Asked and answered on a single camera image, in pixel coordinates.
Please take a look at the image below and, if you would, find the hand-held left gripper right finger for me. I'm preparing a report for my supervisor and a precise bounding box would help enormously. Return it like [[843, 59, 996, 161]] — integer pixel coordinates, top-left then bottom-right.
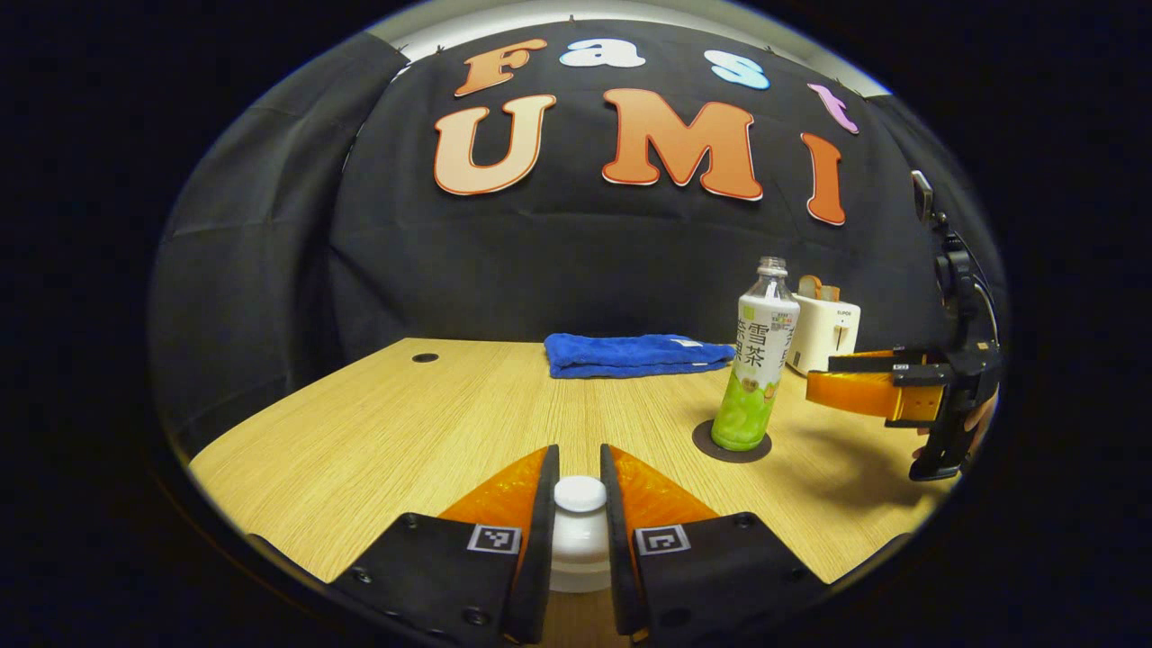
[[600, 444, 833, 644]]

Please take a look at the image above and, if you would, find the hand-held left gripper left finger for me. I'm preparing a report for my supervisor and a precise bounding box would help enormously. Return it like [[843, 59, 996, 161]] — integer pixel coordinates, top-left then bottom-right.
[[328, 444, 561, 647]]

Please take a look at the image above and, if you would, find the white green water bottle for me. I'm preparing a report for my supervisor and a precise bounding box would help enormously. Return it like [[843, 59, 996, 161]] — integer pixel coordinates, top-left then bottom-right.
[[711, 256, 800, 453]]

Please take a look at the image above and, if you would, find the dark round coaster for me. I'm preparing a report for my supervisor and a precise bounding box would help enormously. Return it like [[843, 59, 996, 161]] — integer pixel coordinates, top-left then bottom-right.
[[691, 418, 773, 464]]

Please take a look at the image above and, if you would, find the white toaster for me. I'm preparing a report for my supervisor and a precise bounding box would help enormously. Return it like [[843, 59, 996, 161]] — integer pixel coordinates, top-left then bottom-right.
[[785, 290, 862, 377]]

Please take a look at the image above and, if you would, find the blue folded towel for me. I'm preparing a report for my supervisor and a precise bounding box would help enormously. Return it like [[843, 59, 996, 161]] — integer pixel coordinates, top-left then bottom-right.
[[544, 333, 737, 379]]

